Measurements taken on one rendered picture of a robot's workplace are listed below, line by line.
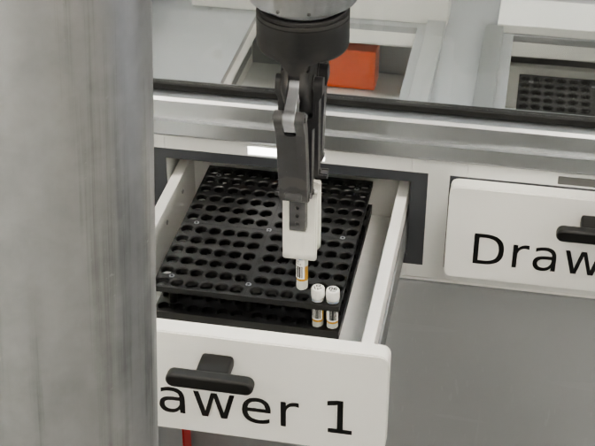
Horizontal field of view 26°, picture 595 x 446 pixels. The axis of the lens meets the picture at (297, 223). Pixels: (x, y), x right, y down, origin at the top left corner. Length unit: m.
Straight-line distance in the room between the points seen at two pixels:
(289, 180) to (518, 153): 0.31
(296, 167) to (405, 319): 0.41
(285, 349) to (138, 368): 0.59
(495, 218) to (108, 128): 0.90
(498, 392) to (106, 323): 1.02
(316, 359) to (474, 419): 0.45
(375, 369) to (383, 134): 0.30
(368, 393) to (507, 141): 0.32
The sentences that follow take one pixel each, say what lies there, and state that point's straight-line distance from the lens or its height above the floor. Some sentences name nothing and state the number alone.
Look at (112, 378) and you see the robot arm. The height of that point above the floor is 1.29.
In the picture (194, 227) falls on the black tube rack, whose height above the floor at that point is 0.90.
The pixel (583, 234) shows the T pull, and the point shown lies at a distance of 1.28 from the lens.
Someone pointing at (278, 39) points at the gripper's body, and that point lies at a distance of 1.02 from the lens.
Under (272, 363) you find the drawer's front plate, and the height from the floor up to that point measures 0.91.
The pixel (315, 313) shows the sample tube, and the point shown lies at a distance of 1.18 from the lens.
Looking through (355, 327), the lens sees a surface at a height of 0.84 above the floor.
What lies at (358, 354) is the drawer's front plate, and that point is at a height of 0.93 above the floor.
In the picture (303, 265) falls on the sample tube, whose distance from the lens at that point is 1.15.
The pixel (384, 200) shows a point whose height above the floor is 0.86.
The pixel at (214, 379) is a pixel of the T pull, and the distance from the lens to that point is 1.07.
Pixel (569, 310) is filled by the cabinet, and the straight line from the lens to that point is 1.39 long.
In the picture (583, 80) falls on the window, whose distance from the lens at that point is 1.27.
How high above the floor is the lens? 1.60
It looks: 33 degrees down
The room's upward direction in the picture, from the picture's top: straight up
